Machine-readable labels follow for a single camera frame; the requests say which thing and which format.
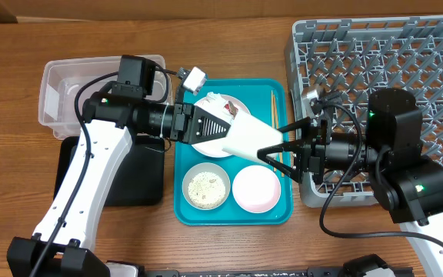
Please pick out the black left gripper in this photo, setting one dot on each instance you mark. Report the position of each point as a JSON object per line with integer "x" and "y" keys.
{"x": 188, "y": 124}

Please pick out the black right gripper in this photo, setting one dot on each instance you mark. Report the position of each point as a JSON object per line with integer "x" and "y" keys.
{"x": 307, "y": 155}

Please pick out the white napkin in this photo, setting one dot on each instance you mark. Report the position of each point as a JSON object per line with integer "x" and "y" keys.
{"x": 216, "y": 104}

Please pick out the red snack wrapper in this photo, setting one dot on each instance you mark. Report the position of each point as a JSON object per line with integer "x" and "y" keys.
{"x": 231, "y": 109}

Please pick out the grey bowl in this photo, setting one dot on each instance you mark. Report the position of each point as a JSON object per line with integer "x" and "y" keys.
{"x": 205, "y": 167}

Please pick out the pile of rice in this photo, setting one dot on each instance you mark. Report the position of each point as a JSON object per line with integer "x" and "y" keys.
{"x": 206, "y": 190}

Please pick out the white plastic cup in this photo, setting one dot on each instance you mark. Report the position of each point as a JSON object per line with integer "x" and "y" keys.
{"x": 247, "y": 135}

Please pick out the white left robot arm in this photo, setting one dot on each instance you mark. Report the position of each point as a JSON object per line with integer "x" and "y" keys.
{"x": 110, "y": 119}

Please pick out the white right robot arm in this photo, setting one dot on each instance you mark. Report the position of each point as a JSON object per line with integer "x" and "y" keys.
{"x": 406, "y": 183}

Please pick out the grey dishwasher rack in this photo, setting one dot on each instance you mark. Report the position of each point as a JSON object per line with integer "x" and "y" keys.
{"x": 358, "y": 56}

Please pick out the pink plate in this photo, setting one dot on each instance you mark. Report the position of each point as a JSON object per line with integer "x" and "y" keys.
{"x": 213, "y": 148}

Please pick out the wooden chopstick right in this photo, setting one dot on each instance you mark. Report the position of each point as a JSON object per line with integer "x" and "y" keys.
{"x": 276, "y": 115}

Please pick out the wooden chopstick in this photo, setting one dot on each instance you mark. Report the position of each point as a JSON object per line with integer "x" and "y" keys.
{"x": 276, "y": 115}
{"x": 272, "y": 109}

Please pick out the wooden chopstick left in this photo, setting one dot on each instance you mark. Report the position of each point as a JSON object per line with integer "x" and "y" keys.
{"x": 272, "y": 109}

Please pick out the pink bowl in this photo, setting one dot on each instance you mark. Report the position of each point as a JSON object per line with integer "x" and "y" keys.
{"x": 256, "y": 189}

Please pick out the black tray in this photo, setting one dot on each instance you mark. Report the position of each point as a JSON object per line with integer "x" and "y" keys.
{"x": 140, "y": 177}

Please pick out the clear plastic bin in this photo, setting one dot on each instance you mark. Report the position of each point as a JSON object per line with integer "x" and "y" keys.
{"x": 61, "y": 81}

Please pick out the black rail at bottom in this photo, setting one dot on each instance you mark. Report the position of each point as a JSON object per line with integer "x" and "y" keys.
{"x": 365, "y": 266}

